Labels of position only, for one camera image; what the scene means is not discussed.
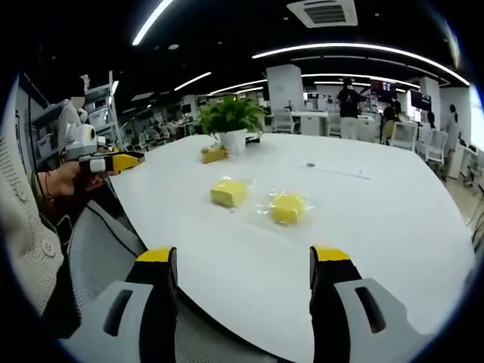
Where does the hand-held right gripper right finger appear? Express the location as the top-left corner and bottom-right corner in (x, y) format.
(309, 245), (432, 363)

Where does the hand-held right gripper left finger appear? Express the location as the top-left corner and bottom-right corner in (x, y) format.
(60, 246), (179, 363)

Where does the rectangular yellow silicone block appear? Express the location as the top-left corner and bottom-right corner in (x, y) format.
(209, 178), (250, 209)

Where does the rounded yellow silicone block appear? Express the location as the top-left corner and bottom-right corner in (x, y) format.
(268, 192), (308, 226)

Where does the person's left hand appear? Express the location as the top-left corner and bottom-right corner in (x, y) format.
(44, 160), (109, 200)

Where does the grey metal shelving rack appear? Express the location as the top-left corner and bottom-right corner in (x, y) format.
(85, 71), (122, 147)

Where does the grey mesh office chair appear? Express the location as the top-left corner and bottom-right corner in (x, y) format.
(66, 200), (315, 363)

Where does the person's cream knitted cardigan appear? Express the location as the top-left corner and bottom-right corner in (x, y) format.
(0, 124), (66, 317)

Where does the yellow tissue box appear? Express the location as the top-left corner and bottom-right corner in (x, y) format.
(200, 145), (230, 165)

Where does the green potted plant white pot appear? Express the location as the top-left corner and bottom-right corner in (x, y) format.
(197, 94), (268, 157)

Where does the white office chair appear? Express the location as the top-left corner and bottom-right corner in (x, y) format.
(415, 128), (449, 175)
(389, 121), (417, 152)
(272, 107), (296, 134)

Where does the white ceiling air vent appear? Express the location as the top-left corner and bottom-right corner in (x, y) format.
(286, 0), (358, 29)

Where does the wall display screen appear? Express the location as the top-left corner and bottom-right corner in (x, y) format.
(410, 88), (433, 111)

